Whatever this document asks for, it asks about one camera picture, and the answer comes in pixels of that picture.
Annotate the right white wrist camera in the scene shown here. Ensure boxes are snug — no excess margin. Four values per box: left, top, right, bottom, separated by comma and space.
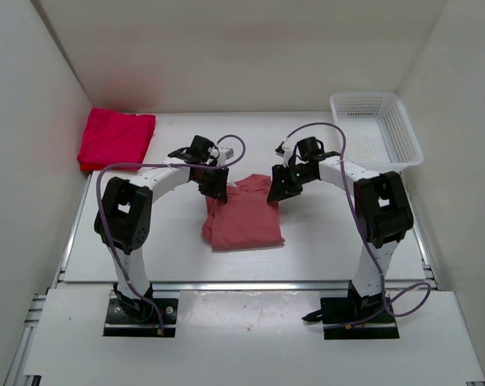
275, 140, 296, 167

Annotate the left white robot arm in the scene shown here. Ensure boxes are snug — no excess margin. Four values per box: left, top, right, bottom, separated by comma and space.
94, 135, 234, 322

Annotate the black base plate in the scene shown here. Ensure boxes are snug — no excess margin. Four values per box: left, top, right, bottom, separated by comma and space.
302, 298, 400, 340
103, 293, 179, 338

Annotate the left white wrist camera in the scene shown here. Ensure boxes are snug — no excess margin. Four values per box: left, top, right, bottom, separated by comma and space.
212, 146, 234, 164

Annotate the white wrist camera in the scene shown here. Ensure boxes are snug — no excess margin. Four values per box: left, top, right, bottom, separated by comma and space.
212, 146, 234, 164
275, 140, 296, 167

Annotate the white plastic basket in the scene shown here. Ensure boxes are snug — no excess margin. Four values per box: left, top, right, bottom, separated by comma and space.
330, 92, 424, 172

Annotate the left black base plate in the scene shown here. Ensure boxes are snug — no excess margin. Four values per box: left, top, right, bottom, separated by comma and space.
103, 293, 179, 338

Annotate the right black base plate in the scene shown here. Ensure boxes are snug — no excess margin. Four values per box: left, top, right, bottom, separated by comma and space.
302, 298, 400, 340

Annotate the light pink t shirt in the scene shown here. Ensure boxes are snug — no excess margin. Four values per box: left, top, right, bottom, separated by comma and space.
202, 174, 285, 252

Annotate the magenta t shirt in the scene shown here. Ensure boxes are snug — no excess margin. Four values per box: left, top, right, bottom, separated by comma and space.
76, 107, 157, 165

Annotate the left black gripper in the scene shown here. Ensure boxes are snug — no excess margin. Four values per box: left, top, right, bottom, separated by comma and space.
193, 163, 229, 203

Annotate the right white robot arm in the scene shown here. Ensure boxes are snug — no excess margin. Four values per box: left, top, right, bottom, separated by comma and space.
267, 137, 413, 322

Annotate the red t shirt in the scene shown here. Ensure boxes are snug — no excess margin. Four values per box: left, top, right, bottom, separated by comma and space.
79, 162, 138, 172

